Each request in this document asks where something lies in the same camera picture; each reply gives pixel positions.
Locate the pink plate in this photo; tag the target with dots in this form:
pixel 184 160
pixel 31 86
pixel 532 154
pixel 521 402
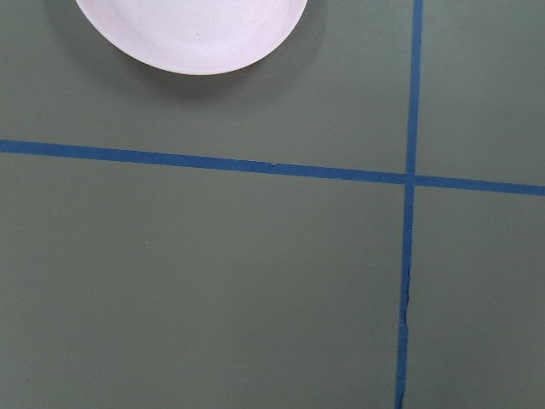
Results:
pixel 195 37

